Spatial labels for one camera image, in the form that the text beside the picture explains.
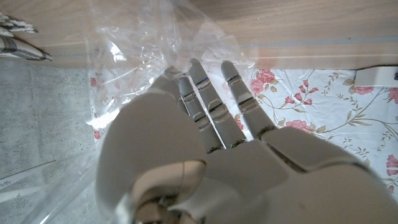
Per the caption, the clear plastic bag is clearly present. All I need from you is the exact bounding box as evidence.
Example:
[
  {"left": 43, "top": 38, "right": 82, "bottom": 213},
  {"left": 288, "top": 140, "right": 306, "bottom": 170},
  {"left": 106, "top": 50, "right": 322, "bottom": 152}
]
[{"left": 18, "top": 0, "right": 259, "bottom": 224}]

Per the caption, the beige plaid fringed scarf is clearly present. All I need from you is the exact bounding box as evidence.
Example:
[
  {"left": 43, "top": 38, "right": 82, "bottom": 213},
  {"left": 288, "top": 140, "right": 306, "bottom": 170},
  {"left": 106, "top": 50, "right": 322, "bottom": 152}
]
[{"left": 0, "top": 12, "right": 53, "bottom": 62}]

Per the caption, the floral print backdrop curtain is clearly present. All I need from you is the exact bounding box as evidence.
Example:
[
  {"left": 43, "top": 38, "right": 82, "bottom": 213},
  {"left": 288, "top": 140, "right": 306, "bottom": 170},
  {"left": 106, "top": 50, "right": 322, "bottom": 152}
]
[{"left": 88, "top": 67, "right": 398, "bottom": 194}]

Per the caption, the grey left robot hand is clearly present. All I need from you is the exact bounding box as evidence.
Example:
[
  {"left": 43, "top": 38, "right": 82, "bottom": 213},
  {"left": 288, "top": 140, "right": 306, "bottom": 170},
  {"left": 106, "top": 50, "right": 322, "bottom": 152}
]
[{"left": 95, "top": 58, "right": 398, "bottom": 224}]

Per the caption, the white power strip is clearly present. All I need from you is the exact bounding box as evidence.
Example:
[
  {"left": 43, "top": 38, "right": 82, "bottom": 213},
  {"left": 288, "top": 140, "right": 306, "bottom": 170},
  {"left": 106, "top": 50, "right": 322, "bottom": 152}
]
[{"left": 354, "top": 65, "right": 398, "bottom": 88}]

